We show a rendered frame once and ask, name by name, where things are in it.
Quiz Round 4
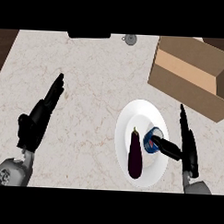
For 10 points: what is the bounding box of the blue can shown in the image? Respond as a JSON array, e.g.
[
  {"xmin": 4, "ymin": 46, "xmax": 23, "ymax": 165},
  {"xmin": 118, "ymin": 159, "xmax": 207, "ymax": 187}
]
[{"xmin": 142, "ymin": 125, "xmax": 165, "ymax": 155}]

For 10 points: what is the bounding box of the black flat appliance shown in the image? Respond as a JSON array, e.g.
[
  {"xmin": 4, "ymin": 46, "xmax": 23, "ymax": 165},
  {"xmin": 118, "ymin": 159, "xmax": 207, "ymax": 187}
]
[{"xmin": 66, "ymin": 31, "xmax": 112, "ymax": 41}]

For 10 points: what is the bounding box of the dark purple eggplant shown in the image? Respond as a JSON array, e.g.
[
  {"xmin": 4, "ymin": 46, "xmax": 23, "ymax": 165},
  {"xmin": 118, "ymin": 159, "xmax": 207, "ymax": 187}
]
[{"xmin": 126, "ymin": 125, "xmax": 146, "ymax": 181}]

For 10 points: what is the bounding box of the white oval plate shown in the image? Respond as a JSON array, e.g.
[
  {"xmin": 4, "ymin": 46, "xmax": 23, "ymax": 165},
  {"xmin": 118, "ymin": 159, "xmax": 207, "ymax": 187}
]
[{"xmin": 112, "ymin": 98, "xmax": 172, "ymax": 190}]

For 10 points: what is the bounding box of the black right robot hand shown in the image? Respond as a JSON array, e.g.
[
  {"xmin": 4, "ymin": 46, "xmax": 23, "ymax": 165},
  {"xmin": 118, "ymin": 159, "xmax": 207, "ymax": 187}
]
[{"xmin": 148, "ymin": 101, "xmax": 203, "ymax": 180}]

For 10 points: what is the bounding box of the brown cardboard box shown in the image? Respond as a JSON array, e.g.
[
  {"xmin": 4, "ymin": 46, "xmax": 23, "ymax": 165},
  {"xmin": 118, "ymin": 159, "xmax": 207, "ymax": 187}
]
[{"xmin": 146, "ymin": 35, "xmax": 224, "ymax": 124}]

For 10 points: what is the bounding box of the small grey round object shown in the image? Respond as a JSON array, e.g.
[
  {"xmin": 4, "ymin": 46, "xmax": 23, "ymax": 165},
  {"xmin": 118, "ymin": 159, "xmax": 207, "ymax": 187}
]
[{"xmin": 121, "ymin": 34, "xmax": 137, "ymax": 47}]

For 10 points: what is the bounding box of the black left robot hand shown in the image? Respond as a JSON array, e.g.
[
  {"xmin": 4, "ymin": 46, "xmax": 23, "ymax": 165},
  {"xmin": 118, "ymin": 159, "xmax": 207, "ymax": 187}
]
[{"xmin": 16, "ymin": 71, "xmax": 65, "ymax": 155}]

